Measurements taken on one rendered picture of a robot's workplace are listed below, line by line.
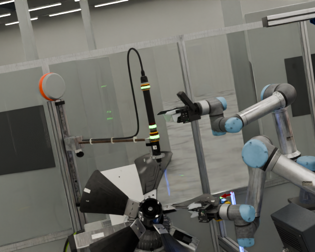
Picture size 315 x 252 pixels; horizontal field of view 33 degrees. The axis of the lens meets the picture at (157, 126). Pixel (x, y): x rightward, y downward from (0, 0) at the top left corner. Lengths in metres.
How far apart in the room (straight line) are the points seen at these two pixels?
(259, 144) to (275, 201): 1.44
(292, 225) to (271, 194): 1.60
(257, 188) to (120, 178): 0.85
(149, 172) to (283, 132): 0.77
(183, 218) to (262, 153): 1.31
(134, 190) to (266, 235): 1.14
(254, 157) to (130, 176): 0.93
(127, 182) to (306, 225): 1.26
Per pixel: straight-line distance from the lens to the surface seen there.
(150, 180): 2.72
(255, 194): 2.50
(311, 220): 2.04
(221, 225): 3.09
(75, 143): 2.99
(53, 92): 3.06
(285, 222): 2.11
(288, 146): 2.96
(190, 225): 3.49
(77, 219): 3.16
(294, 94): 2.82
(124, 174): 2.99
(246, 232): 2.44
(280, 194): 3.68
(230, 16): 6.74
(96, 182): 2.67
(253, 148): 2.28
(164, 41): 3.33
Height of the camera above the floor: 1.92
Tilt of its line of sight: 7 degrees down
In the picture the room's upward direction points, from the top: 10 degrees counter-clockwise
